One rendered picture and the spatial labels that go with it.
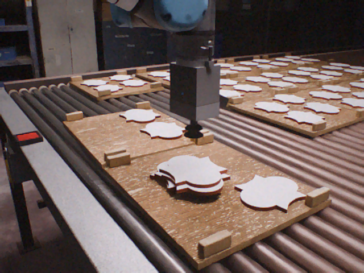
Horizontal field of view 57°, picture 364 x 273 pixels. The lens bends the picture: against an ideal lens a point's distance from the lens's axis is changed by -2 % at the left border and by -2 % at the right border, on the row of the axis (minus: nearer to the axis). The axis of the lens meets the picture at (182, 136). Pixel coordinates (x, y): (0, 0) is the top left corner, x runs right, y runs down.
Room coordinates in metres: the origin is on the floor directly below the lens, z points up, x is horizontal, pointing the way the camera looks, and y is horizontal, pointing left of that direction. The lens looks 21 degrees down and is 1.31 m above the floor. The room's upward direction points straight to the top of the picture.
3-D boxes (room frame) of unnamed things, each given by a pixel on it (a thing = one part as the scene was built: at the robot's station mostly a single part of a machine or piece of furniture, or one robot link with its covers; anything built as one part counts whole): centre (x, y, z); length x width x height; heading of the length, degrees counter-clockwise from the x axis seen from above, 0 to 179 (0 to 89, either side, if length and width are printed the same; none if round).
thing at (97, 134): (1.05, 0.16, 0.93); 0.41 x 0.35 x 0.02; 32
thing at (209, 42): (0.68, -0.03, 1.24); 0.08 x 0.08 x 0.05
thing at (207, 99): (0.69, -0.04, 1.16); 0.12 x 0.09 x 0.16; 129
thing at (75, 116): (1.15, 0.38, 0.95); 0.06 x 0.02 x 0.03; 122
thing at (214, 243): (0.46, -0.05, 0.95); 0.06 x 0.02 x 0.03; 123
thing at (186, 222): (0.69, -0.06, 0.93); 0.41 x 0.35 x 0.02; 33
